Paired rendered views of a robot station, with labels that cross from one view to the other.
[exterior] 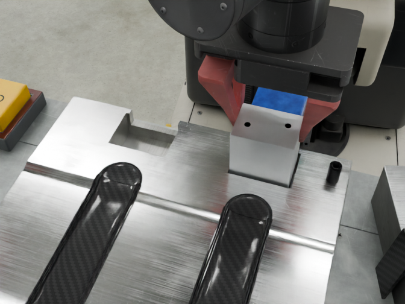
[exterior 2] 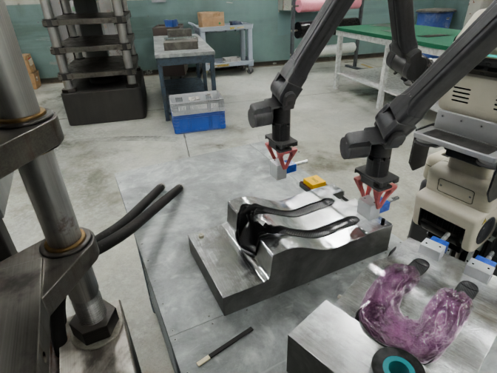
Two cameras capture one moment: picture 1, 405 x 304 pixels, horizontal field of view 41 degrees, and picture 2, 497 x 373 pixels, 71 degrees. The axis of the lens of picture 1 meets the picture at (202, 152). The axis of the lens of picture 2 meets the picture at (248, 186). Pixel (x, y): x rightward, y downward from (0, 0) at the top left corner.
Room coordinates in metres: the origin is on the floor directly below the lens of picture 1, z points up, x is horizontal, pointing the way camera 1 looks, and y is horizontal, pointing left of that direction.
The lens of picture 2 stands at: (-0.52, -0.40, 1.46)
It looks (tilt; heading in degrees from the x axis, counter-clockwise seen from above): 30 degrees down; 46
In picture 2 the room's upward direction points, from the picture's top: 2 degrees counter-clockwise
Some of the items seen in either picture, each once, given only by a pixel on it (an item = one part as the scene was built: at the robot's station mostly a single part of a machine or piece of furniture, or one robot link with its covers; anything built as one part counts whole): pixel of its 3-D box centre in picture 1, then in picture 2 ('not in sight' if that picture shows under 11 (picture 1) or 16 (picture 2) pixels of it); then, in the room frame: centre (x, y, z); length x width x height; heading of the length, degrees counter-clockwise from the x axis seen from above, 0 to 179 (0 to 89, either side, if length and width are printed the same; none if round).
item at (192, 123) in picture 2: not in sight; (197, 117); (1.90, 2.91, 0.11); 0.61 x 0.41 x 0.22; 149
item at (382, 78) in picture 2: not in sight; (416, 65); (4.29, 1.38, 0.51); 2.40 x 1.13 x 1.02; 63
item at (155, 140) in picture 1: (147, 145); (343, 201); (0.33, 0.05, 0.87); 0.05 x 0.05 x 0.04; 71
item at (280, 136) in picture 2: not in sight; (280, 132); (0.27, 0.26, 1.06); 0.10 x 0.07 x 0.07; 70
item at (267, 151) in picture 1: (279, 107); (381, 203); (0.33, -0.07, 0.91); 0.13 x 0.05 x 0.05; 160
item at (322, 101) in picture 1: (291, 88); (377, 191); (0.29, -0.07, 0.97); 0.07 x 0.07 x 0.09; 71
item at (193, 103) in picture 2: not in sight; (196, 103); (1.90, 2.91, 0.28); 0.61 x 0.41 x 0.15; 149
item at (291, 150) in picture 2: not in sight; (282, 154); (0.27, 0.25, 0.99); 0.07 x 0.07 x 0.09; 70
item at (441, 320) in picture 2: not in sight; (416, 300); (0.06, -0.28, 0.90); 0.26 x 0.18 x 0.08; 178
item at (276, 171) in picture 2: not in sight; (290, 165); (0.31, 0.25, 0.93); 0.13 x 0.05 x 0.05; 160
